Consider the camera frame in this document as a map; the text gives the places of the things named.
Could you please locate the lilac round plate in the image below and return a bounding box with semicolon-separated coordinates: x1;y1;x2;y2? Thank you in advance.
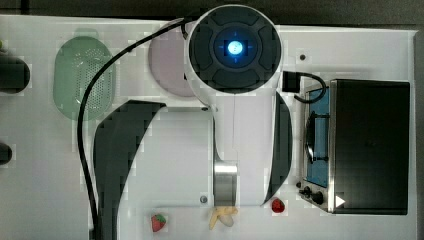
148;27;194;97

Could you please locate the red strawberry with leaves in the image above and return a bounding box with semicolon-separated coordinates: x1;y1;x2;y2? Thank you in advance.
151;214;167;232

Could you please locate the small black cup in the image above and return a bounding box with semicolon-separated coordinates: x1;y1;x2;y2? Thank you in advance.
0;143;13;165

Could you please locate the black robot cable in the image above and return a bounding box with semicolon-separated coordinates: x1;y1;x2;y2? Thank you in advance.
76;17;185;240

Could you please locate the blue glass oven door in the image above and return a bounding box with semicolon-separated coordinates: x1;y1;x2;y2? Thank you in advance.
304;89;330;188

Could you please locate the small red tomato toy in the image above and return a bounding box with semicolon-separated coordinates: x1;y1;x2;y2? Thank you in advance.
271;198;285;213

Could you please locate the black toaster oven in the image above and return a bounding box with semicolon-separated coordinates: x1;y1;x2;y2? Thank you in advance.
297;79;410;215

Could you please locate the peeled toy banana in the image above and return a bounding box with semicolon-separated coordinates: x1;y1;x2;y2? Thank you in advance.
209;206;238;230

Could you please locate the black pot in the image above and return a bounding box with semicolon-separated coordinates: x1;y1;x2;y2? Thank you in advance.
0;56;30;94

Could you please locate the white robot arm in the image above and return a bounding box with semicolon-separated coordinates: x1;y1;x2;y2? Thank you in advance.
93;5;292;240

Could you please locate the green perforated colander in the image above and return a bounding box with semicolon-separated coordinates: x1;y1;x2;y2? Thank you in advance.
53;28;116;120

